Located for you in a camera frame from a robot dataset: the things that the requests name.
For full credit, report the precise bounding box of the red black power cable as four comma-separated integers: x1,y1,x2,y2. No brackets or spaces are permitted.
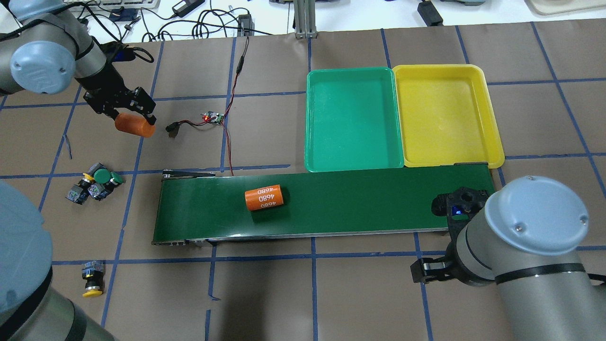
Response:
176,37,250,177

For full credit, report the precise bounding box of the black power adapter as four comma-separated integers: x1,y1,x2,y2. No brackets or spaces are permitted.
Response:
416,0,443,27

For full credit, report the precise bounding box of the orange cylinder with 4680 text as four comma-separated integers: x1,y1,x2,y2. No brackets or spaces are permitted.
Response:
244,184,285,212

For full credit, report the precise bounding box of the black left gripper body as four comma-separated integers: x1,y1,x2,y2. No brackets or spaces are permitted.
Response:
83,71,156,115

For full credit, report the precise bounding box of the small motor controller board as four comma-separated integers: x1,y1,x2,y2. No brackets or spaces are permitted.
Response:
202,111,225,126

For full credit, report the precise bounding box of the green conveyor belt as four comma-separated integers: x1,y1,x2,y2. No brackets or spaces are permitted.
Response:
151,164,495,245

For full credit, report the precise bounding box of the yellow plastic tray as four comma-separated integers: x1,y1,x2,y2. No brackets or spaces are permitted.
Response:
392,64,506,169

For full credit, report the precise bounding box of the green plastic tray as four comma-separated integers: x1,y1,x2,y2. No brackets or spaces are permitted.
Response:
304,67,404,172

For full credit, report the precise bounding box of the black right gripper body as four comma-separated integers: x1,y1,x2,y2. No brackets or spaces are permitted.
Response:
410,187,494,285

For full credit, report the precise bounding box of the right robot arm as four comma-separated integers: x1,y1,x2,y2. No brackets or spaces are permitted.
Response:
410,175,606,341

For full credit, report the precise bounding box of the black cable connector plug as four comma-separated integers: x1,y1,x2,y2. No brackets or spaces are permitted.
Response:
165,122,180,138

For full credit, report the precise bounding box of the lone yellow push button switch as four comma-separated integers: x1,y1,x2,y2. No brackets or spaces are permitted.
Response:
81,260,105,298

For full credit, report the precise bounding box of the plain orange cylinder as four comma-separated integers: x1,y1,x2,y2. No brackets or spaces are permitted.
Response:
114,113,156,138

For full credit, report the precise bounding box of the aluminium frame post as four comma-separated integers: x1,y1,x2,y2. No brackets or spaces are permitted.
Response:
294,0,318,39

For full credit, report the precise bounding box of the tangle of black cables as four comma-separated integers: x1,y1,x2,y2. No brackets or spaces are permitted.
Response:
28,0,294,43

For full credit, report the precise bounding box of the green push button switch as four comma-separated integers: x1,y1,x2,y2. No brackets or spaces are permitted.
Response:
88,169,114,201
88,162,124,187

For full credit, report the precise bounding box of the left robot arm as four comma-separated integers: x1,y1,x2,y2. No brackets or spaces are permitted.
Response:
1,0,156,341

